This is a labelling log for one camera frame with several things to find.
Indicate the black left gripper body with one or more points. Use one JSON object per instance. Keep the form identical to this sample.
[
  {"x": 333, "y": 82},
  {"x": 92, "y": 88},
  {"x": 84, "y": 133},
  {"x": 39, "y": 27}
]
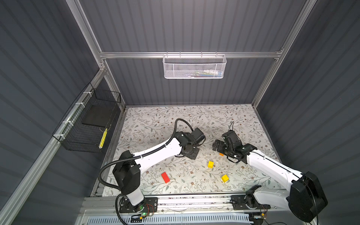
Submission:
[{"x": 193, "y": 153}]

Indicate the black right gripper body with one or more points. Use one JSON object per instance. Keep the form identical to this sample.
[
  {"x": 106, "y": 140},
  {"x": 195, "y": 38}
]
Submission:
[{"x": 221, "y": 147}]

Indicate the small yellow cube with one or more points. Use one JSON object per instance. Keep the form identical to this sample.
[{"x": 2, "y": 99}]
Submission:
[{"x": 210, "y": 164}]

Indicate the red block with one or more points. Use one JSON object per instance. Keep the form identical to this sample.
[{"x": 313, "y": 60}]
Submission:
[{"x": 165, "y": 177}]

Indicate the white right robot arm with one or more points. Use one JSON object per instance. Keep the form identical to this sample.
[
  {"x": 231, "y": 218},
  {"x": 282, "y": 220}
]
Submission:
[{"x": 301, "y": 193}]

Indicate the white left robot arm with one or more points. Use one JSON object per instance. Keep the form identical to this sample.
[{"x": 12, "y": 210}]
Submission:
[{"x": 128, "y": 174}]

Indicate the yellow cube lower right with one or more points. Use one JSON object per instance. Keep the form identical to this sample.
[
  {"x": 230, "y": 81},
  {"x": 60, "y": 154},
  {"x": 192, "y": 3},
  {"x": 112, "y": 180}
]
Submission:
[{"x": 225, "y": 178}]

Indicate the pens in white basket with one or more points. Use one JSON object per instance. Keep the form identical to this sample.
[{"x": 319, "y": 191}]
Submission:
[{"x": 207, "y": 74}]

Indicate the white perforated vent panel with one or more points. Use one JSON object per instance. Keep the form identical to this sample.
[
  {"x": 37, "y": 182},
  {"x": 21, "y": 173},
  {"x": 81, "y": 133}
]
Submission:
[{"x": 188, "y": 219}]

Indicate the yellow marker pen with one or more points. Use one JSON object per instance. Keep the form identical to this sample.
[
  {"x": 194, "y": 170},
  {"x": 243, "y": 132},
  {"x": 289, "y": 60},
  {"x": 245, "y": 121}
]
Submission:
[{"x": 103, "y": 138}]

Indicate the black flat pad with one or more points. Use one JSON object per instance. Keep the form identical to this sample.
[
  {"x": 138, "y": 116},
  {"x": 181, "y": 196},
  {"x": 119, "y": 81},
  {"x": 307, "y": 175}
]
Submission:
[{"x": 98, "y": 116}]

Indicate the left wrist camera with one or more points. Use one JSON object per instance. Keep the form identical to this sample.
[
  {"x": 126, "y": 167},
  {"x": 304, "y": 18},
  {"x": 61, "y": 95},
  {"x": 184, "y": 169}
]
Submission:
[{"x": 198, "y": 136}]

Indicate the aluminium mounting rail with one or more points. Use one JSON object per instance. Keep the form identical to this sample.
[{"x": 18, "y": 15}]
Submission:
[{"x": 208, "y": 202}]

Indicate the white wire mesh basket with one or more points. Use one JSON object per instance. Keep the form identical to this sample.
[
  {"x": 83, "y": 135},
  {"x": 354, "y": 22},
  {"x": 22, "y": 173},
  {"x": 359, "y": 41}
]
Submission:
[{"x": 177, "y": 66}]

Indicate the black wire basket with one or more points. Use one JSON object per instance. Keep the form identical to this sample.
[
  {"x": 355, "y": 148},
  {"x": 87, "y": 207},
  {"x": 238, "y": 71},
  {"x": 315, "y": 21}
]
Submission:
[{"x": 74, "y": 136}]

